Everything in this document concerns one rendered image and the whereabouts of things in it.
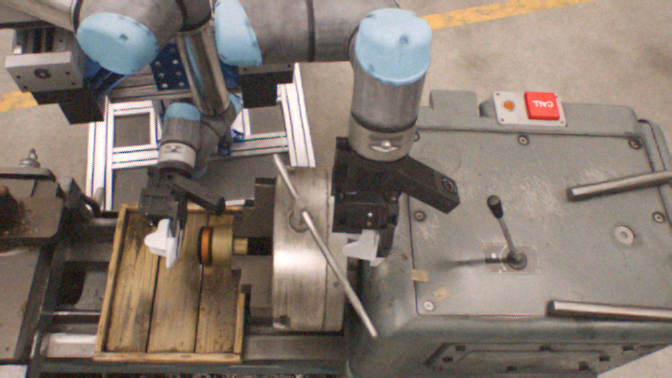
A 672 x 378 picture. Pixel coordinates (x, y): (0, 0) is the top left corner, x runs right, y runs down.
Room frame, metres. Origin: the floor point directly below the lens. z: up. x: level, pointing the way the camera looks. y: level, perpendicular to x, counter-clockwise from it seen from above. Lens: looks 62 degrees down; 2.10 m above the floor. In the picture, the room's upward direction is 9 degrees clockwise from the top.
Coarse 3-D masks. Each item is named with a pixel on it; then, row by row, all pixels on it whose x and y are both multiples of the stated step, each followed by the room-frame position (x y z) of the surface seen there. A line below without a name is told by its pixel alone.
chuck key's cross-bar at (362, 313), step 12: (276, 156) 0.48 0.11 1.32; (288, 180) 0.44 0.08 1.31; (312, 228) 0.37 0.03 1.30; (324, 252) 0.33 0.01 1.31; (336, 264) 0.31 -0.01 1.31; (336, 276) 0.29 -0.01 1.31; (348, 288) 0.28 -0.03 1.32; (360, 312) 0.24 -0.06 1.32; (372, 324) 0.23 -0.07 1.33; (372, 336) 0.21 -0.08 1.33
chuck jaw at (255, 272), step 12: (240, 264) 0.36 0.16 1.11; (252, 264) 0.37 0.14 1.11; (264, 264) 0.37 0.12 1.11; (240, 276) 0.35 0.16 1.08; (252, 276) 0.34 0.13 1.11; (264, 276) 0.35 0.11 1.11; (252, 288) 0.32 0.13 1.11; (264, 288) 0.32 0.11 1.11; (252, 300) 0.30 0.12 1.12; (264, 300) 0.30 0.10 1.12; (252, 312) 0.28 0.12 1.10; (264, 312) 0.28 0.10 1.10
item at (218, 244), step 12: (204, 228) 0.42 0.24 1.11; (216, 228) 0.42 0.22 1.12; (228, 228) 0.43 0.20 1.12; (204, 240) 0.40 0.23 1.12; (216, 240) 0.40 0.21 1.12; (228, 240) 0.40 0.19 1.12; (240, 240) 0.41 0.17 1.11; (204, 252) 0.38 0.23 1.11; (216, 252) 0.38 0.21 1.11; (228, 252) 0.38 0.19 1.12; (240, 252) 0.39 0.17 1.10; (204, 264) 0.36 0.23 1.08; (216, 264) 0.36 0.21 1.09; (228, 264) 0.37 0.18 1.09
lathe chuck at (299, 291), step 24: (288, 168) 0.54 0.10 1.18; (312, 168) 0.54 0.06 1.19; (288, 192) 0.46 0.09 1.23; (312, 192) 0.47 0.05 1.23; (288, 216) 0.41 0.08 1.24; (312, 216) 0.42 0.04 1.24; (288, 240) 0.37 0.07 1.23; (312, 240) 0.38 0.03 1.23; (288, 264) 0.34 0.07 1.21; (312, 264) 0.35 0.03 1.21; (288, 288) 0.31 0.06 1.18; (312, 288) 0.31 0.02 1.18; (288, 312) 0.28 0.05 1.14; (312, 312) 0.29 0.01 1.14
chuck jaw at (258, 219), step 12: (264, 180) 0.50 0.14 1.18; (264, 192) 0.48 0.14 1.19; (252, 204) 0.47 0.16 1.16; (264, 204) 0.46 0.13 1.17; (240, 216) 0.45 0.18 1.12; (252, 216) 0.44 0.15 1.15; (264, 216) 0.45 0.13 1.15; (240, 228) 0.43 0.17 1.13; (252, 228) 0.43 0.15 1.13; (264, 228) 0.43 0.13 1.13
